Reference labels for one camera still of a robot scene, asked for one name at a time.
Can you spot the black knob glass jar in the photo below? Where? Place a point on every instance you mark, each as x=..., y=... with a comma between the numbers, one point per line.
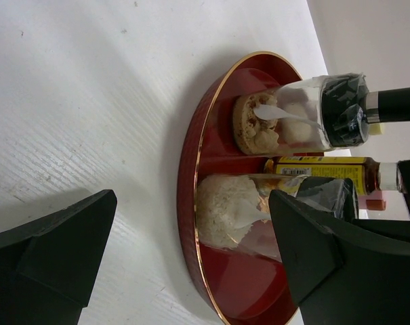
x=320, y=114

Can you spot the yellow label bottle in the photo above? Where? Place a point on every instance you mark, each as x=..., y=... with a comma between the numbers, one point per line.
x=366, y=174

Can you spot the red round tray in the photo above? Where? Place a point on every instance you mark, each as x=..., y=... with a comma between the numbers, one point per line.
x=240, y=288

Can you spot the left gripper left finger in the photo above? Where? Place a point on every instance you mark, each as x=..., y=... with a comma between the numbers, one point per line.
x=48, y=267

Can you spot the pink cap spice jar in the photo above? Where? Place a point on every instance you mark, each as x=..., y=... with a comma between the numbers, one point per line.
x=375, y=201

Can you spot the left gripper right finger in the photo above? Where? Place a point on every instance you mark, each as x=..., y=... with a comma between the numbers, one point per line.
x=343, y=272

